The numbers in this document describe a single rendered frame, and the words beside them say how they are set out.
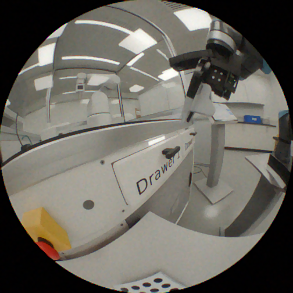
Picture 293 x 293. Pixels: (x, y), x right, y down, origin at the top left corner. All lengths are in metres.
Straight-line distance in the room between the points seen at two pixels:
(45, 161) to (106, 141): 0.11
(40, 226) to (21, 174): 0.08
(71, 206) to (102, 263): 0.15
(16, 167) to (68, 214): 0.11
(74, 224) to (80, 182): 0.09
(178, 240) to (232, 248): 0.13
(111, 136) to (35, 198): 0.17
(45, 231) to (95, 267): 0.14
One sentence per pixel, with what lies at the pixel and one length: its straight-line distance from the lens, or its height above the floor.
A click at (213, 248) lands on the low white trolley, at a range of 0.24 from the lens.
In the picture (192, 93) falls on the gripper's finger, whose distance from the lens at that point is 0.17.
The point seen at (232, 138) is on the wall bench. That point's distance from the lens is 3.24.
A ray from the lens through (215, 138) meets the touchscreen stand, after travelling 1.14.
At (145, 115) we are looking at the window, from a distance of 0.24.
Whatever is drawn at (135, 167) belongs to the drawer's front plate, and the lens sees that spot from 0.17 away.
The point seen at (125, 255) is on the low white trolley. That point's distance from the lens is 0.23.
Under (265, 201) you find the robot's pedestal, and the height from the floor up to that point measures 0.61.
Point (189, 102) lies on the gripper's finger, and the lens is 0.17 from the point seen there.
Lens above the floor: 0.98
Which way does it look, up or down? 14 degrees down
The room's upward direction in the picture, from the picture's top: 9 degrees counter-clockwise
